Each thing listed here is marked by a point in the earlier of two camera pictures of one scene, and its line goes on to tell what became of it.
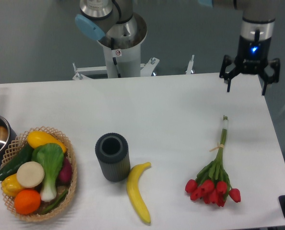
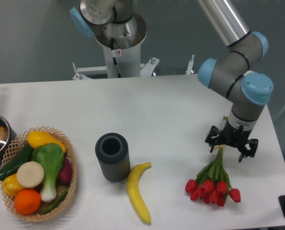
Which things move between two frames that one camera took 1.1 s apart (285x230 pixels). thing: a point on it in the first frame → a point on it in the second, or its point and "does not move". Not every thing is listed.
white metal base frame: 82,72 does not move
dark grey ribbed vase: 112,150 does not move
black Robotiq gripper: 252,56 → 232,136
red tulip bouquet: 213,184 does not move
